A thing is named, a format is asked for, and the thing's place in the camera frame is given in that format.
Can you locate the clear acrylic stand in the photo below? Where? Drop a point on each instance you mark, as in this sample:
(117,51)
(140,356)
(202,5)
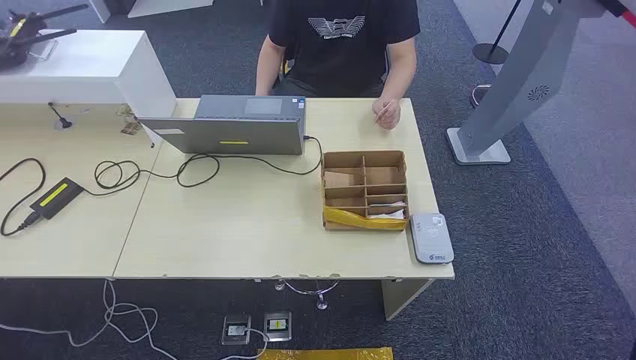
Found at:
(44,49)

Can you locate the black power adapter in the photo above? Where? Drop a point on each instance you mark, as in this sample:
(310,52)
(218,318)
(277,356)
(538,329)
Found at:
(55,198)

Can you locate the person's left forearm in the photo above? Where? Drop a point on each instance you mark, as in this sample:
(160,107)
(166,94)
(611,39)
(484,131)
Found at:
(400,69)

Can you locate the red and black bar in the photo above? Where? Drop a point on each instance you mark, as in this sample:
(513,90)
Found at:
(623,12)

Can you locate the grey kiosk stand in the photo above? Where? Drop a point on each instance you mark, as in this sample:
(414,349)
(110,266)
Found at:
(526,74)

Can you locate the small black desk antenna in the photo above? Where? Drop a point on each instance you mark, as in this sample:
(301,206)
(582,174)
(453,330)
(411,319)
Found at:
(63,120)

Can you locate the white panel base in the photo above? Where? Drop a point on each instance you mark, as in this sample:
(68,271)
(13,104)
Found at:
(164,6)

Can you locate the grey open laptop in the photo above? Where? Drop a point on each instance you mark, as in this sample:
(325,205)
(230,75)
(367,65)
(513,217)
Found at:
(233,131)

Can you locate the floor socket with plug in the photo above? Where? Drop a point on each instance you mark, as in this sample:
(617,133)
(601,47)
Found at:
(236,329)

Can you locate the person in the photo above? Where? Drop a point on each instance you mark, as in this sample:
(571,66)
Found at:
(343,49)

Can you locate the beige desk leg panel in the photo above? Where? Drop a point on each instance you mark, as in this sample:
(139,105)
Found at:
(400,295)

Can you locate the black stanchion post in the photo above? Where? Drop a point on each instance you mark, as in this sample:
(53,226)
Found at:
(491,53)

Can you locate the black folded tripod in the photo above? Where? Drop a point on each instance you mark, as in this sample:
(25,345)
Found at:
(20,35)

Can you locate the grey card reader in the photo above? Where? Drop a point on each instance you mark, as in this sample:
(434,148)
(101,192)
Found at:
(431,238)

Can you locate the floor socket with yellow label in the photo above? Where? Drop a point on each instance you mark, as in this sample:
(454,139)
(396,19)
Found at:
(278,326)

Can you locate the white cabinet block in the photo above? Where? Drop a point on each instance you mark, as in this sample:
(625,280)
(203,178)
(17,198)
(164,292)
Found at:
(79,64)

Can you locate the yellow laptop sticker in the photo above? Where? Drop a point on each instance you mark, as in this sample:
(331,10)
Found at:
(233,142)

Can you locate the cardboard divided organizer box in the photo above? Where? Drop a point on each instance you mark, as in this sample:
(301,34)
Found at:
(348,161)

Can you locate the yellow tape strip on box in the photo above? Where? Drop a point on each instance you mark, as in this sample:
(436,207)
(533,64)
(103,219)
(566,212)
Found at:
(365,222)

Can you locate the yellow floor tape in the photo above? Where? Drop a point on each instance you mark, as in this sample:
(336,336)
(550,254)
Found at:
(325,354)

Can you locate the brown tape scrap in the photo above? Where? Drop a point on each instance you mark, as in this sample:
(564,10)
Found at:
(131,128)

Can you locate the person's left hand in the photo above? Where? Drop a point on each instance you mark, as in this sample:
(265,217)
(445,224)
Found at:
(388,113)

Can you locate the person's right forearm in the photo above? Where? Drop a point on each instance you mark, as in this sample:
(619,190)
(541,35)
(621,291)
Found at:
(267,67)

